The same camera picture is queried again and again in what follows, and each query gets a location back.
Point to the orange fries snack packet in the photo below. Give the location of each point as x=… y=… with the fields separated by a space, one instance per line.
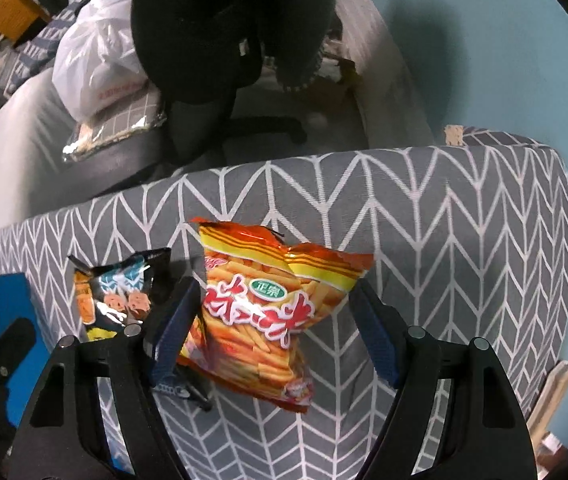
x=264 y=320

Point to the black jacket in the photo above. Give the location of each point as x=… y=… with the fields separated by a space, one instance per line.
x=214 y=10

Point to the blue cardboard box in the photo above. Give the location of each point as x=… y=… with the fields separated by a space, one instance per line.
x=14 y=295

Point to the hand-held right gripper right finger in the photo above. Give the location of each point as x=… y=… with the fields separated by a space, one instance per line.
x=374 y=335

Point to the grey chevron tablecloth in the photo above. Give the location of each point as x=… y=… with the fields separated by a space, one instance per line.
x=439 y=260

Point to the grey sofa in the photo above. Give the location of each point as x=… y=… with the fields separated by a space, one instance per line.
x=24 y=150

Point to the black snack packet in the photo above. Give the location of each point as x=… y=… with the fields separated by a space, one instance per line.
x=114 y=295

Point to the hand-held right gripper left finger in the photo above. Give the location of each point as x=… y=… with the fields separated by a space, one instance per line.
x=174 y=335

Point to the white plastic bag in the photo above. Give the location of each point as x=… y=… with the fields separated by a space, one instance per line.
x=94 y=55

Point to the black office chair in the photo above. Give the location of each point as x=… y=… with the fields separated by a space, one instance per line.
x=264 y=127

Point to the grey grid packaged cushion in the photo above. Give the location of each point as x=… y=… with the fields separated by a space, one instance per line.
x=114 y=127

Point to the brown cardboard sheet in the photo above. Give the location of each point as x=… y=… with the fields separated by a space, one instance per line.
x=549 y=400

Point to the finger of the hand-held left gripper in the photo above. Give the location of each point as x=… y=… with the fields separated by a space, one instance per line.
x=14 y=340

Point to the blue grid blanket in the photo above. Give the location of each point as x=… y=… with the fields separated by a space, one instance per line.
x=39 y=45

